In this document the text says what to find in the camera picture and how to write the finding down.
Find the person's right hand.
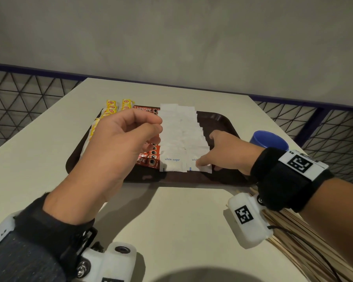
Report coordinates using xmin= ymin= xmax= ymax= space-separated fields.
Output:
xmin=195 ymin=130 xmax=265 ymax=176

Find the person's left hand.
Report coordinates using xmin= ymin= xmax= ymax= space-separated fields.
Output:
xmin=42 ymin=108 xmax=164 ymax=226

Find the brown plastic tray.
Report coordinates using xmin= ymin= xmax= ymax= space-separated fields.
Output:
xmin=65 ymin=107 xmax=253 ymax=185

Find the blue cup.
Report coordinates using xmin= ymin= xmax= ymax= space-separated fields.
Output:
xmin=249 ymin=130 xmax=289 ymax=152

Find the row of red Nescafe sachets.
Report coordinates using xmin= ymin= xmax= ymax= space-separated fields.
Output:
xmin=134 ymin=105 xmax=162 ymax=171

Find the bundle of wooden stir sticks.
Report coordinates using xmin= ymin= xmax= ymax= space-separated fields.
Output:
xmin=248 ymin=188 xmax=353 ymax=282

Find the person's right forearm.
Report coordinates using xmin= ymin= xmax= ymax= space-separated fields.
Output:
xmin=299 ymin=177 xmax=353 ymax=275

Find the black right wrist band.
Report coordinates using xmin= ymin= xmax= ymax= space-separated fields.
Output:
xmin=250 ymin=147 xmax=335 ymax=213

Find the black wrist band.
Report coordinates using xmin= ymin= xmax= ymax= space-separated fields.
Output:
xmin=250 ymin=147 xmax=335 ymax=213
xmin=0 ymin=193 xmax=98 ymax=282

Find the white box with marker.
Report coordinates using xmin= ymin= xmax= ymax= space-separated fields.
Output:
xmin=76 ymin=242 xmax=137 ymax=282

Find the black left wrist band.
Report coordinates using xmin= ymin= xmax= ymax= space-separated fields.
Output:
xmin=0 ymin=193 xmax=98 ymax=282

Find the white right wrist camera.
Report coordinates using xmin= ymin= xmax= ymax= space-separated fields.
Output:
xmin=227 ymin=192 xmax=274 ymax=249

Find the black right camera cable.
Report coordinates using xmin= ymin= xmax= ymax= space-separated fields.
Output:
xmin=267 ymin=225 xmax=342 ymax=282

